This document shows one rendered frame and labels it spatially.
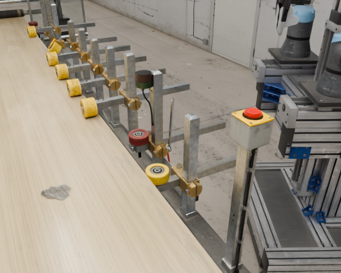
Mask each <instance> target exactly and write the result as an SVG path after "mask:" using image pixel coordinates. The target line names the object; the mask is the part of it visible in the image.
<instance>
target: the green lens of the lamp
mask: <svg viewBox="0 0 341 273"><path fill-rule="evenodd" d="M135 86H136V88H139V89H148V88H151V87H152V86H153V80H151V82H146V83H141V82H137V81H135Z"/></svg>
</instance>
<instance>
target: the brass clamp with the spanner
mask: <svg viewBox="0 0 341 273"><path fill-rule="evenodd" d="M149 151H150V152H151V154H152V155H153V156H154V157H158V158H164V157H165V156H166V155H167V153H168V149H167V148H166V144H165V143H164V142H163V143H162V144H159V145H154V144H153V143H152V135H149Z"/></svg>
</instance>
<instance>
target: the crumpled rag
mask: <svg viewBox="0 0 341 273"><path fill-rule="evenodd" d="M70 189H71V188H70V187H69V186H67V185H66V184H61V185H59V186H57V187H54V186H51V187H49V188H48V190H47V189H46V190H43V191H41V195H42V196H44V197H46V198H48V199H49V198H55V199H58V200H64V199H65V198H67V197H69V195H70V194H69V193H68V192H67V191H69V190H70Z"/></svg>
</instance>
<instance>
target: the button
mask: <svg viewBox="0 0 341 273"><path fill-rule="evenodd" d="M244 114H245V115H246V116H247V117H248V118H252V119H256V118H259V117H261V116H262V112H261V110H259V109H257V108H248V109H246V110H245V111H244Z"/></svg>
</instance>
